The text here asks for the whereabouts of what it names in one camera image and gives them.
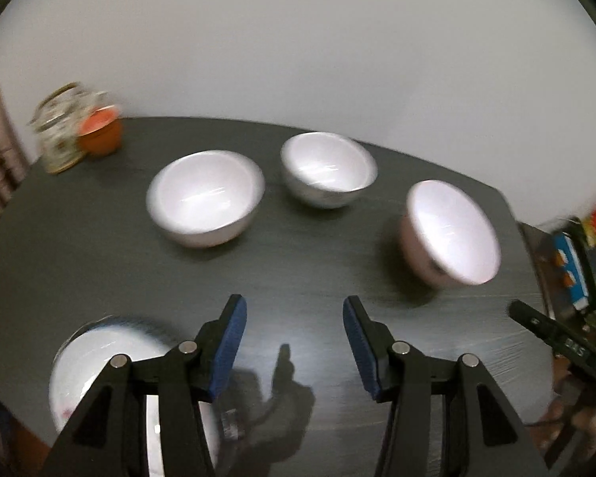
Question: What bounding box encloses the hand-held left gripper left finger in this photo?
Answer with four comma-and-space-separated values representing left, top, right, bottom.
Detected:
40, 294, 248, 477

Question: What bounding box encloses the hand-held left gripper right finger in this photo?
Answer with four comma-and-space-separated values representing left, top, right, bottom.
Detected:
343, 295, 550, 477

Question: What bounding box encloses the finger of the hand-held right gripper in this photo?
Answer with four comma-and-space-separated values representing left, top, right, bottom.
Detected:
509, 301, 559, 346

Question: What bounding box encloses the pink bowl with white inside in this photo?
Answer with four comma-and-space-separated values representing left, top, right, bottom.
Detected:
399, 180, 502, 289

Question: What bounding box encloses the white plate with pink flowers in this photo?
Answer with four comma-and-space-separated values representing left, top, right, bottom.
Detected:
48, 317, 229, 458

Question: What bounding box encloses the white bowl with pink base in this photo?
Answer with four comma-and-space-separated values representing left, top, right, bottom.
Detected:
146, 150, 265, 249

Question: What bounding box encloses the white bowl with blue print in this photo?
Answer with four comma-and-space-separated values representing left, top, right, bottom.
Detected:
281, 132, 378, 209

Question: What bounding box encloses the person's right hand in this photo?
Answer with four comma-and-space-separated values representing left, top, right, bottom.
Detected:
535, 358, 596, 455

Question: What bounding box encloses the dark side table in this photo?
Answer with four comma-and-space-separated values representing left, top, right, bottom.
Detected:
519, 221, 596, 329

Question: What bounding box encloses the blue box with orange marks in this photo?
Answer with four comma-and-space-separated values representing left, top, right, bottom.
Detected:
551, 231, 594, 311

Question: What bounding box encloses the orange lidded cup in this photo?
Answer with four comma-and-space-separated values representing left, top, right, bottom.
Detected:
77, 104, 124, 157

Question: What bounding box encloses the floral ceramic teapot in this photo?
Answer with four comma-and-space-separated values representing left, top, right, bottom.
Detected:
29, 82, 111, 175

